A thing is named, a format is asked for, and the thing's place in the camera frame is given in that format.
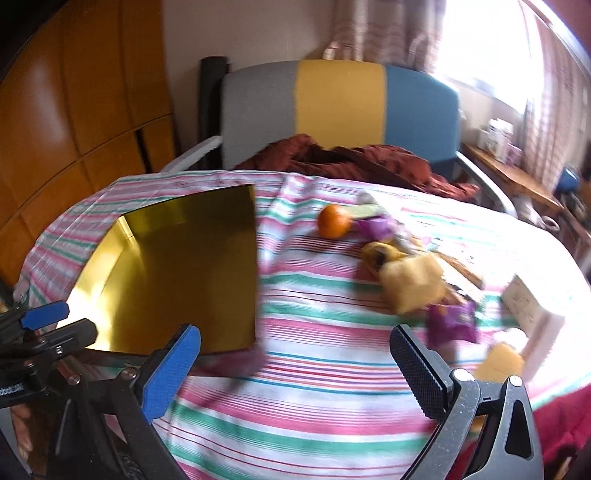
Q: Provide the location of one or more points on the cream cardboard box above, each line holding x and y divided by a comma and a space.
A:
521, 295

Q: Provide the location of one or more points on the pink checked curtain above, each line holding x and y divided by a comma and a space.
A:
383, 32
554, 92

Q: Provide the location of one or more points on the grey yellow blue chair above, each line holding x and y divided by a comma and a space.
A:
339, 106

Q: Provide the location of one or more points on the white printed carton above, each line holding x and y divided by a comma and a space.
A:
501, 134
484, 138

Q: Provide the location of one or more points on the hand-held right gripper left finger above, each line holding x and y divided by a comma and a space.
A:
171, 369

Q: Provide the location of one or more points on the bright window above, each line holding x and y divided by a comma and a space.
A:
485, 46

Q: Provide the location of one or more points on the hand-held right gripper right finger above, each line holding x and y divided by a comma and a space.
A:
420, 369

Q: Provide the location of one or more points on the wooden wardrobe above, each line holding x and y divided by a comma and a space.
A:
69, 115

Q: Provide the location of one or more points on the blue round object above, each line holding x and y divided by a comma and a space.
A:
570, 180

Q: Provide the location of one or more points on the person's left hand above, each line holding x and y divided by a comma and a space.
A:
21, 436

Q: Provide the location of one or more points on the orange mandarin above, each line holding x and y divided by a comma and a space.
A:
334, 220

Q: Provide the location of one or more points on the red printed blanket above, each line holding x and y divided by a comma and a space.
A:
563, 424

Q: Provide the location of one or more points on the red-brown cloth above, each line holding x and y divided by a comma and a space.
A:
369, 161

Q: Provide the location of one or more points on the small yellow snack packet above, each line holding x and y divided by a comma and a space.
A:
501, 364

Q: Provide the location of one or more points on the striped bed sheet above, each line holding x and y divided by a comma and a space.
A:
314, 406

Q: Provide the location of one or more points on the yellow packet with dark print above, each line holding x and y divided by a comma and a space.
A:
376, 256

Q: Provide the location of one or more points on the pale purple box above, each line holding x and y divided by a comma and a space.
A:
515, 154

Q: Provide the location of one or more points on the purple snack packet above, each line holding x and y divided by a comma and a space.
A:
378, 228
450, 323

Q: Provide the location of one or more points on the white cardboard box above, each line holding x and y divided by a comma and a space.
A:
549, 344

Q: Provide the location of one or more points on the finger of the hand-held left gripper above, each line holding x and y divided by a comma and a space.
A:
44, 316
69, 339

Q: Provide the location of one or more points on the wooden side desk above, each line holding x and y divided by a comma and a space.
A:
512, 177

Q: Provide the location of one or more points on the small olive green box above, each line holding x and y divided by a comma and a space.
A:
367, 211

